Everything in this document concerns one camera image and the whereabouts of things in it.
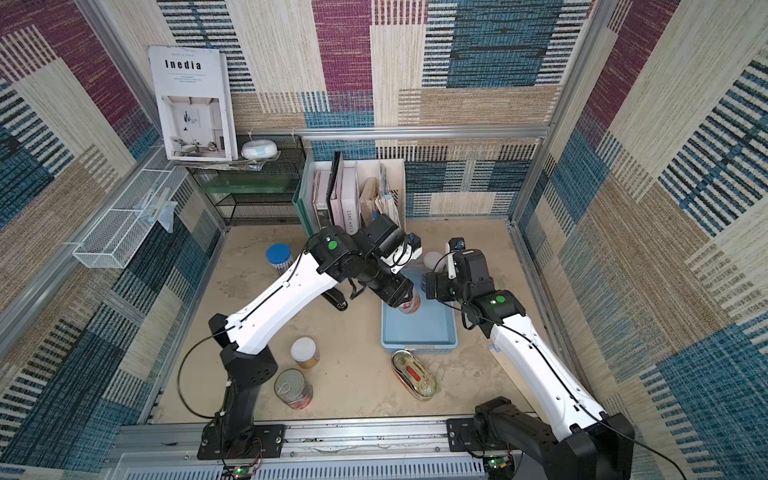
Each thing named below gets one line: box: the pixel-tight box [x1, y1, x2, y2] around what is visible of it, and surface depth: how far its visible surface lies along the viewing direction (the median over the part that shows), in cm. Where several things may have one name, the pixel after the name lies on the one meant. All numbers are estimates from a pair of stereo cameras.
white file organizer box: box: [312, 158, 407, 235], surface depth 99 cm
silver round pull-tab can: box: [274, 368, 314, 411], surface depth 74 cm
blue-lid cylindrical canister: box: [266, 243, 293, 275], surface depth 88 cm
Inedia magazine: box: [148, 46, 238, 162], surface depth 79 cm
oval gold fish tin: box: [391, 349, 437, 401], surface depth 82 cm
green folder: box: [292, 148, 321, 239], surface depth 89 cm
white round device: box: [241, 139, 278, 161], surface depth 89 cm
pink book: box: [333, 152, 361, 236], surface depth 97 cm
